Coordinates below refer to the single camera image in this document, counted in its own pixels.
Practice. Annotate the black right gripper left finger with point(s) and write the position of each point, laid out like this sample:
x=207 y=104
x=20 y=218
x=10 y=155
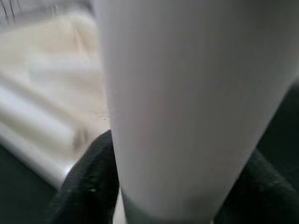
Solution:
x=88 y=186

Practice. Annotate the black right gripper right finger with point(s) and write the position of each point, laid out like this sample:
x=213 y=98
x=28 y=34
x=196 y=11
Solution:
x=261 y=198

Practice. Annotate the white plastic children table top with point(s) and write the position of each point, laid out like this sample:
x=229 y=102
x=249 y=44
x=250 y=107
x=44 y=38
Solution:
x=46 y=46

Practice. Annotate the black tablecloth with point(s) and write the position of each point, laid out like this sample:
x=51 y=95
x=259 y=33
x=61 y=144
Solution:
x=18 y=198

